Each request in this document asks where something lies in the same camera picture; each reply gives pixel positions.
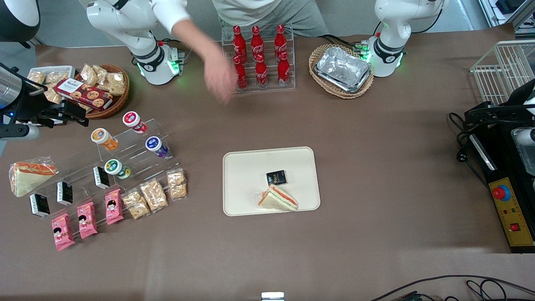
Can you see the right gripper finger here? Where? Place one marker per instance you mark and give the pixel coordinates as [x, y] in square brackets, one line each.
[75, 108]
[71, 121]

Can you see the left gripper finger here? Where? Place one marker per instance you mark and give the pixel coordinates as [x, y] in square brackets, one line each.
[476, 109]
[474, 120]

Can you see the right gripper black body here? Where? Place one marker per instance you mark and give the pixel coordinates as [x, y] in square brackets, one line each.
[33, 109]

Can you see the green gum bottle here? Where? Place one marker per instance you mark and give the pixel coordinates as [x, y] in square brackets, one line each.
[117, 168]

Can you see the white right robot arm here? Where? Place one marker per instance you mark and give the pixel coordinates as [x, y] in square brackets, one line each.
[125, 21]

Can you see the person forearm white sleeve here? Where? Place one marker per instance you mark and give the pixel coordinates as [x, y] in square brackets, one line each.
[186, 31]

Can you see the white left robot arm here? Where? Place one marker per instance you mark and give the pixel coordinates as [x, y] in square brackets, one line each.
[393, 25]

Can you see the orange gum bottle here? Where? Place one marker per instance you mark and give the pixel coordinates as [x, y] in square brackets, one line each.
[104, 139]

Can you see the white rectangular snack tray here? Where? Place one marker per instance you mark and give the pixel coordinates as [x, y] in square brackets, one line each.
[62, 69]

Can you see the red gum bottle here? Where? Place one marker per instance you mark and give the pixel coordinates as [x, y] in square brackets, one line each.
[134, 122]

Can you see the purple gum bottle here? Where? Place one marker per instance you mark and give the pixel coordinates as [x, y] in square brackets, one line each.
[156, 146]

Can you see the aluminium foil tray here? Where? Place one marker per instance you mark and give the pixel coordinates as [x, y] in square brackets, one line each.
[342, 67]

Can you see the cream plastic tray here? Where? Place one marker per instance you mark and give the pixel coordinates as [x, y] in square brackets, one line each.
[246, 184]

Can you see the wrapped sandwich on tray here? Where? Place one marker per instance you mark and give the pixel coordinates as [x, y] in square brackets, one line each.
[278, 200]

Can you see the person's bare hand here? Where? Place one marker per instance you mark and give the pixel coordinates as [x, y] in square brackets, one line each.
[219, 77]

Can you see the clear bag nut crisps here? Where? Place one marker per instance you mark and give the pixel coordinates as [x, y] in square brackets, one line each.
[100, 73]
[53, 96]
[56, 77]
[36, 77]
[116, 82]
[177, 184]
[89, 74]
[154, 195]
[85, 108]
[136, 205]

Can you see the red cookie box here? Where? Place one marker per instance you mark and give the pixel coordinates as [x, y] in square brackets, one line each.
[85, 95]

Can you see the clear plastic box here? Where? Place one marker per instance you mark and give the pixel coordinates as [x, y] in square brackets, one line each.
[524, 154]

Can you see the brown round wicker basket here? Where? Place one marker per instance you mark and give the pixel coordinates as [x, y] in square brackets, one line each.
[119, 104]

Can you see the small black box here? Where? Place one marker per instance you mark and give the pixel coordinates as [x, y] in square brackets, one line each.
[101, 177]
[40, 205]
[64, 193]

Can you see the plastic wrapped triangle sandwich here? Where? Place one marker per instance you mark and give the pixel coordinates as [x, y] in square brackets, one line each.
[29, 177]

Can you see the clear acrylic stepped stand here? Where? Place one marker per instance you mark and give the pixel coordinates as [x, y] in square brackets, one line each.
[136, 162]

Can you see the red emergency stop button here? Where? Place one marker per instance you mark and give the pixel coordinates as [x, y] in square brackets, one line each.
[501, 192]

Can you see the pink snack packet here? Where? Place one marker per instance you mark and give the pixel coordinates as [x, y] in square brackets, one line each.
[113, 206]
[87, 220]
[62, 232]

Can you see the black and yellow control box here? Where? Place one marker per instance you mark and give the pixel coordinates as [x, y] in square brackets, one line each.
[512, 217]

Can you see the light oval wicker basket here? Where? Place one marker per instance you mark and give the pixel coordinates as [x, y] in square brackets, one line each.
[322, 85]

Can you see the red cola bottle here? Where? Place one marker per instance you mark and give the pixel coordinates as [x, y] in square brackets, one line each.
[241, 75]
[239, 42]
[256, 41]
[261, 72]
[280, 41]
[284, 70]

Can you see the clear acrylic bottle rack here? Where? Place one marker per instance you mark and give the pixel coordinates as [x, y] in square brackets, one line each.
[271, 90]

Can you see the black foil snack packet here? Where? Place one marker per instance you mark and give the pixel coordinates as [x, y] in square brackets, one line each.
[276, 177]

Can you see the person torso grey clothes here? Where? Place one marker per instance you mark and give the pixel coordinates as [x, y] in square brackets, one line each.
[259, 10]

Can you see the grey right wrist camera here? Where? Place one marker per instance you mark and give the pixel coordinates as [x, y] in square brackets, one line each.
[23, 132]

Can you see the metal frame shelf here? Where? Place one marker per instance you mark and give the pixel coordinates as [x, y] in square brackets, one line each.
[508, 12]

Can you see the small silver metal bracket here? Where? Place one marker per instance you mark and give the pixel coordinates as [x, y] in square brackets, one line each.
[272, 296]

